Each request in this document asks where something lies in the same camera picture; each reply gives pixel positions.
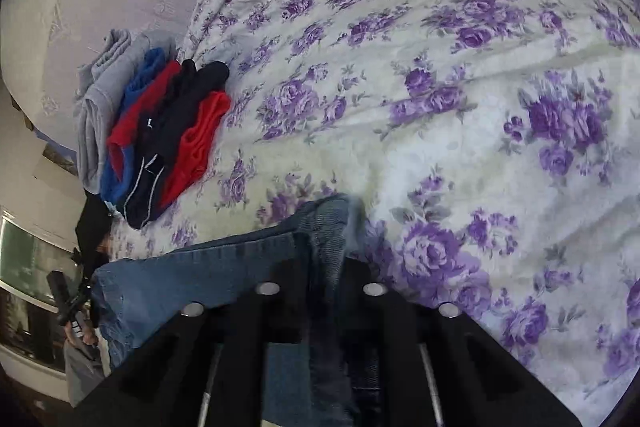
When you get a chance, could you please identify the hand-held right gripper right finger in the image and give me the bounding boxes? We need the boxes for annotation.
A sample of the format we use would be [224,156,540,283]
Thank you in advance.
[344,256,583,427]

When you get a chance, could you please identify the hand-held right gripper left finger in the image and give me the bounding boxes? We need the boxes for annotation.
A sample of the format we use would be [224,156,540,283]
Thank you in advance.
[75,234,314,427]

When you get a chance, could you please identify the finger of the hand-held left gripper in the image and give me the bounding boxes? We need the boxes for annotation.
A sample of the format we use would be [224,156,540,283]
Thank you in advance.
[72,278,100,314]

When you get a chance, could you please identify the blue denim jeans pants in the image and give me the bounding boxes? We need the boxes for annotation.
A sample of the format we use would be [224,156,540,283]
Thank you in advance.
[92,194,368,427]

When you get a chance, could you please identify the window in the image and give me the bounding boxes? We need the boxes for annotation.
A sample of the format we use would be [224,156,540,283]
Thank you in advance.
[0,206,88,375]

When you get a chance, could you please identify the dark cloth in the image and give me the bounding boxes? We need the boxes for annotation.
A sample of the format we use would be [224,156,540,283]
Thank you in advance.
[74,193,115,269]

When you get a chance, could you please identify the person's grey clothing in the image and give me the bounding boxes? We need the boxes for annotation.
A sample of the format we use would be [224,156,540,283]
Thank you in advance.
[64,322,112,408]

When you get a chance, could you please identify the folded red shorts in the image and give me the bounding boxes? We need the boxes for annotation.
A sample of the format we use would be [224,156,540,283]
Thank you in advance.
[159,90,232,210]
[107,60,182,180]

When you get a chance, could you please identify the folded grey sweatpants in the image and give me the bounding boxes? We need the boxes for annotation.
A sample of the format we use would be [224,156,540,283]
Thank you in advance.
[74,28,177,196]

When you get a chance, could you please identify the purple floral bedspread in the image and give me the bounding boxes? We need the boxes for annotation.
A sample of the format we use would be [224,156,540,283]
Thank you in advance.
[107,0,640,427]

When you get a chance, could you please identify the folded blue shorts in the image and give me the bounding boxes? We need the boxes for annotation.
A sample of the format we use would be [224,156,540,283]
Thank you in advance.
[99,48,167,208]

